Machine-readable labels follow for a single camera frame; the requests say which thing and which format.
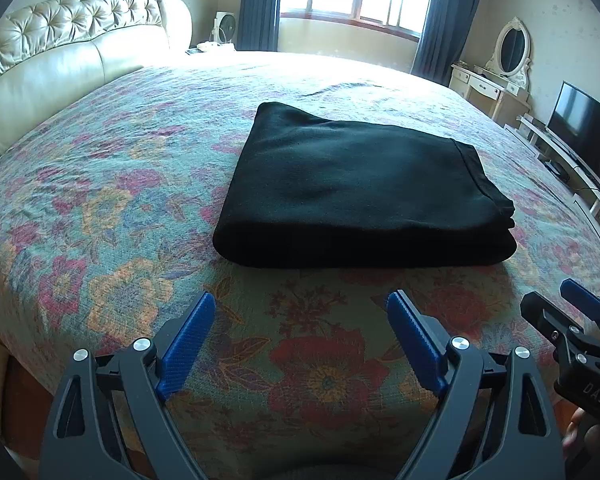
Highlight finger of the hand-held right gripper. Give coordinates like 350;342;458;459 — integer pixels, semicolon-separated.
560;278;600;347
520;290;590;361

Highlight black pants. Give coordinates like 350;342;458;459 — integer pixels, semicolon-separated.
212;101;519;269

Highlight white vanity table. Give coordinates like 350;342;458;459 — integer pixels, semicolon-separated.
449;61;531;122

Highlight bed with floral bedspread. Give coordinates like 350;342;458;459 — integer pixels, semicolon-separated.
0;50;600;467

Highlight person's right hand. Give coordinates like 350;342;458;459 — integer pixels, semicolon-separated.
561;404;600;472

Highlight white television stand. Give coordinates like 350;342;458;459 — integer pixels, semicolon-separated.
504;112;600;223

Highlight black flat television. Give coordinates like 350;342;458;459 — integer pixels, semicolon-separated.
546;81;600;194

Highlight cream tufted leather headboard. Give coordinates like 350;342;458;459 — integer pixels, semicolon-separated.
0;0;194;175

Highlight dark blue curtain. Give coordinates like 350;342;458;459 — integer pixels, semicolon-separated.
236;0;284;53
411;0;488;80

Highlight white fan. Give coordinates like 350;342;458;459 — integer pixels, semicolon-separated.
212;10;239;45

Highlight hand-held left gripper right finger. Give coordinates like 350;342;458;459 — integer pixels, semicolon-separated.
386;290;566;480

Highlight white oval framed mirror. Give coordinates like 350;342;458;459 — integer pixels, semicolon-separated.
484;16;534;92

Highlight bedside table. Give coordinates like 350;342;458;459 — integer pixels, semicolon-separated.
184;41;237;57

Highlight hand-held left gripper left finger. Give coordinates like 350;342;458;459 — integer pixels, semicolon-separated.
39;291;217;480

